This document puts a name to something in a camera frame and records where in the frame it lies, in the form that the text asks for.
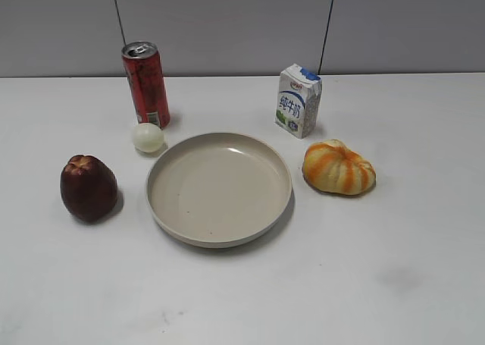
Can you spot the red soda can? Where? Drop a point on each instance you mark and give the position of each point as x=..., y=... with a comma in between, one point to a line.
x=142, y=64

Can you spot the peeled orange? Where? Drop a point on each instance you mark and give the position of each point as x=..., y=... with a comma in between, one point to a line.
x=331, y=167

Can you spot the white egg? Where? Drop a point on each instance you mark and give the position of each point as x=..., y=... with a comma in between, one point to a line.
x=147, y=137

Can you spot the beige round plate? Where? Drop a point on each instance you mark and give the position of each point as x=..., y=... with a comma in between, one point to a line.
x=219, y=190

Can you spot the dark red apple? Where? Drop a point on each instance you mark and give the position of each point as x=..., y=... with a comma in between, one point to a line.
x=88, y=188

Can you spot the white blue milk carton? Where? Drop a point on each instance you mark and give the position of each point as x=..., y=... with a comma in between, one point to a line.
x=298, y=100

